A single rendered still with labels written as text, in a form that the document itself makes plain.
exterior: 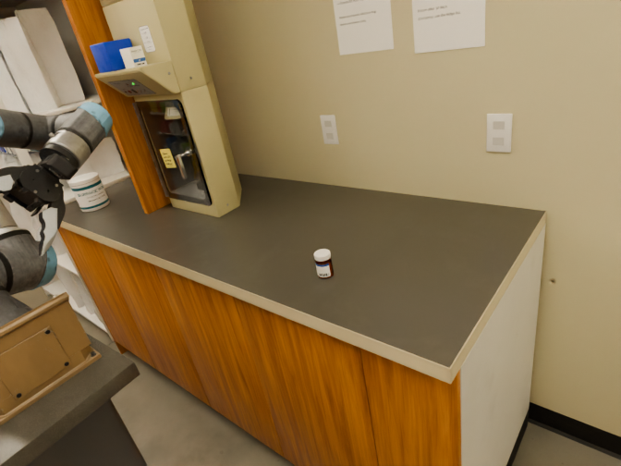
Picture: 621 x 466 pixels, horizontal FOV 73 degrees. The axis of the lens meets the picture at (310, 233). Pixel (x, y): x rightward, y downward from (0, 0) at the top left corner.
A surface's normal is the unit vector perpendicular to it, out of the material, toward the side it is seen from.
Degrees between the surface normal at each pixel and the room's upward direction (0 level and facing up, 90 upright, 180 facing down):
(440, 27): 90
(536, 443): 0
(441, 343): 0
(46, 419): 0
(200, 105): 90
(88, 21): 90
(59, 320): 90
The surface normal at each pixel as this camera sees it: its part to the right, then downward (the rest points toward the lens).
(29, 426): -0.17, -0.88
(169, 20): 0.76, 0.17
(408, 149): -0.62, 0.45
